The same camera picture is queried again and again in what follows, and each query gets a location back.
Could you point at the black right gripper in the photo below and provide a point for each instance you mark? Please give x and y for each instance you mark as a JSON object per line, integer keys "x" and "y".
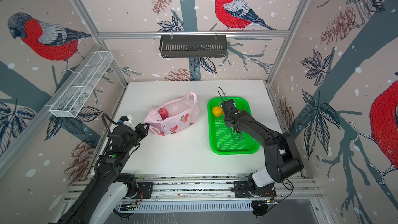
{"x": 226, "y": 119}

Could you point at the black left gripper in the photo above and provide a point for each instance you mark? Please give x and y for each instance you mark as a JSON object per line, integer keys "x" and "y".
{"x": 143, "y": 132}

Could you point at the yellow orange fruit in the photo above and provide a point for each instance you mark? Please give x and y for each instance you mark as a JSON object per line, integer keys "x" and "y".
{"x": 217, "y": 111}

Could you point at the pink plastic bag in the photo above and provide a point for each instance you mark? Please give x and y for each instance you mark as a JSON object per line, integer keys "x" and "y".
{"x": 183, "y": 113}

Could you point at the red dragon fruit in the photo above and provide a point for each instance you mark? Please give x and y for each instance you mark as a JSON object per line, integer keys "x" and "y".
{"x": 237, "y": 137}

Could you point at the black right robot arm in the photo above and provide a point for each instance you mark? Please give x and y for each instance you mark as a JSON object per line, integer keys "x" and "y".
{"x": 281, "y": 155}

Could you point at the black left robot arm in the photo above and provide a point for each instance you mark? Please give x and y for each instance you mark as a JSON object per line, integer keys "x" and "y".
{"x": 109, "y": 185}

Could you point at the green plastic basket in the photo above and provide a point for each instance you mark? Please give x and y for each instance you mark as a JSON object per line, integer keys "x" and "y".
{"x": 224, "y": 140}

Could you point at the red apple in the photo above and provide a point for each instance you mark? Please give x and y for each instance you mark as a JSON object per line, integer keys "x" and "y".
{"x": 163, "y": 113}

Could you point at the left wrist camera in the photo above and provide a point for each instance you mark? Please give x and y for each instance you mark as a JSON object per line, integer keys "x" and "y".
{"x": 126, "y": 120}

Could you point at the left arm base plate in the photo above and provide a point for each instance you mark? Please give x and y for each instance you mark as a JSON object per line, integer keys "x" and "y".
{"x": 143, "y": 190}

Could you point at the white wire mesh shelf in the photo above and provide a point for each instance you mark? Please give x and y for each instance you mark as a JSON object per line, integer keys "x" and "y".
{"x": 74, "y": 97}

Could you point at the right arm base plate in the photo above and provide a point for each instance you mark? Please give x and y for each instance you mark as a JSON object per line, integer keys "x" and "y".
{"x": 247, "y": 189}

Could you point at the black hanging wall basket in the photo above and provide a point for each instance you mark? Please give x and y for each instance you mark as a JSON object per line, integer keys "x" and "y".
{"x": 193, "y": 46}

